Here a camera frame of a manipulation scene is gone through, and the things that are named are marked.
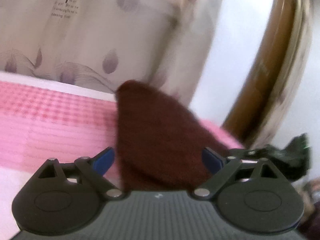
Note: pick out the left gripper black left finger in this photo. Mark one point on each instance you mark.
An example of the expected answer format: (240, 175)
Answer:
(63, 197)

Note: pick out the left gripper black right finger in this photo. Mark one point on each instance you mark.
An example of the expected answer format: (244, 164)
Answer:
(250, 192)

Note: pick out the dark maroon knitted garment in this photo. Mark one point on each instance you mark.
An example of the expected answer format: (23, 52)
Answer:
(159, 141)

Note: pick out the dark clutter beside bed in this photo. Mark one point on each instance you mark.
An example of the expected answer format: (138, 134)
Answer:
(309, 224)

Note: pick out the pink white checkered bedsheet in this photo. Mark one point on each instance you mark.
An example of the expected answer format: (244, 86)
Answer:
(42, 119)

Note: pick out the beige leaf print curtain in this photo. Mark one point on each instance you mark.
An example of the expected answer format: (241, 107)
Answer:
(100, 44)

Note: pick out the brown wooden door frame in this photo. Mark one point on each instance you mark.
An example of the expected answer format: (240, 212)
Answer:
(275, 76)

